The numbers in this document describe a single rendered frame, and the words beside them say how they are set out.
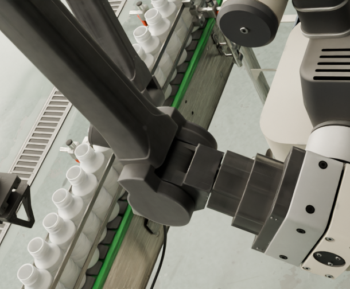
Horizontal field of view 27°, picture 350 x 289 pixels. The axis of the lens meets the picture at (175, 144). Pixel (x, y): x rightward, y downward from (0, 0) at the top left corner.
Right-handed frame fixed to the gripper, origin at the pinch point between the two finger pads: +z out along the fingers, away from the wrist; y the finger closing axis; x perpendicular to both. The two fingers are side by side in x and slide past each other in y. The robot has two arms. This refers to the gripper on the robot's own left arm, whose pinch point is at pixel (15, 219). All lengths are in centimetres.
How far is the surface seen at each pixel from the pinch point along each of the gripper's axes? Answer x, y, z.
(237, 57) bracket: 80, -4, 49
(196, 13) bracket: 79, -9, 32
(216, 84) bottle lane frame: 74, -9, 53
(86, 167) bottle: 27.6, -14.8, 27.0
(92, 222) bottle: 17.9, -12.2, 33.1
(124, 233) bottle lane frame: 20.3, -9.0, 41.4
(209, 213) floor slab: 81, -47, 140
